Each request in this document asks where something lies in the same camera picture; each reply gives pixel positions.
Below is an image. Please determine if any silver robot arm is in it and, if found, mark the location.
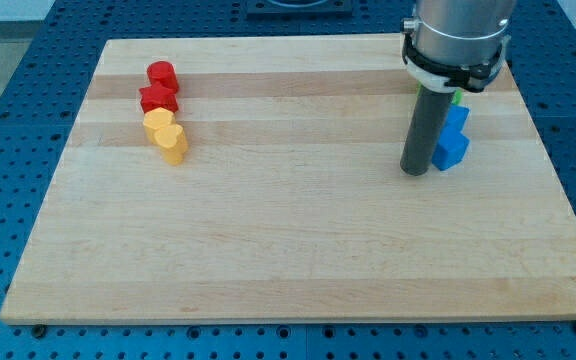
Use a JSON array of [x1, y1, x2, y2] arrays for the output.
[[401, 0, 516, 66]]

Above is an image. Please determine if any red star block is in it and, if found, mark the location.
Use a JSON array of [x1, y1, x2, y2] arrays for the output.
[[139, 83, 179, 113]]

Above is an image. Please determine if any wooden board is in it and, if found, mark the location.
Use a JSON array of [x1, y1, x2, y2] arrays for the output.
[[0, 34, 576, 325]]

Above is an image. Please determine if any yellow heart block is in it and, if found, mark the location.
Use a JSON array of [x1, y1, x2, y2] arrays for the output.
[[154, 124, 189, 166]]

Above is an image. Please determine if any yellow hexagon block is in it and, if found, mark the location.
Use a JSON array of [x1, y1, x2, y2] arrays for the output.
[[142, 107, 175, 144]]

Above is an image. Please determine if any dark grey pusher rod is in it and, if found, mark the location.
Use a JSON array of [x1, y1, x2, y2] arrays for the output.
[[400, 86, 454, 176]]

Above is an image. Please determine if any red cylinder block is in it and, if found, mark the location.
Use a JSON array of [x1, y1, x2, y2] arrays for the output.
[[147, 61, 179, 93]]

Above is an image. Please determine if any blue cube block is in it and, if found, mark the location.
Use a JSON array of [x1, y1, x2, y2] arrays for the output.
[[431, 126, 470, 171]]

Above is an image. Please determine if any blue block behind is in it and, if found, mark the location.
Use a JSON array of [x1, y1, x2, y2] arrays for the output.
[[444, 104, 470, 131]]

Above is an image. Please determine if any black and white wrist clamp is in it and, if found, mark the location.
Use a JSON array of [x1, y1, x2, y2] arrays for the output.
[[402, 34, 511, 93]]

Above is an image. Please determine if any green block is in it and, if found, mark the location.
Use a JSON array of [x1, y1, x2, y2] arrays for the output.
[[416, 82, 463, 105]]

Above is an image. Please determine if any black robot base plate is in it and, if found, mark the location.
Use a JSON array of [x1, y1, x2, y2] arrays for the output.
[[245, 0, 353, 18]]

